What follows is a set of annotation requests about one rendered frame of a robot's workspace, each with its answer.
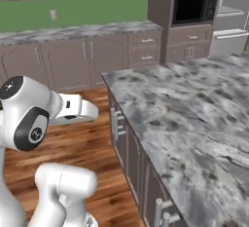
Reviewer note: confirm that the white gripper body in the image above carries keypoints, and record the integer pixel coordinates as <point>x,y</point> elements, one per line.
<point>88,111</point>

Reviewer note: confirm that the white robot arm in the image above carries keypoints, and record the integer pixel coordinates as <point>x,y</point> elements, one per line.
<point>30,107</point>

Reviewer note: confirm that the silver fridge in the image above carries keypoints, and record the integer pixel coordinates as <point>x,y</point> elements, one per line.
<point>231,19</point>

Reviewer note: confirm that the brown base cabinet run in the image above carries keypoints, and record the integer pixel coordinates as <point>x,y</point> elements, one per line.
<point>68,62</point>

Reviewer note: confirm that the brown island cabinet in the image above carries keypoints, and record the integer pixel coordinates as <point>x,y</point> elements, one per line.
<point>134,162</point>

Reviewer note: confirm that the brown tall cabinet unit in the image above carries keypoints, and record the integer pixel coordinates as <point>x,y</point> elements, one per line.
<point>160,0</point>

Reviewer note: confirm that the black microwave oven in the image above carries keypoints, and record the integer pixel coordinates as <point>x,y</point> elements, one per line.
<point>191,9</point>

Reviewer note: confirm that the beige wall outlet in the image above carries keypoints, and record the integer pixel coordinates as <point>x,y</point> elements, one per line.
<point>53,15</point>

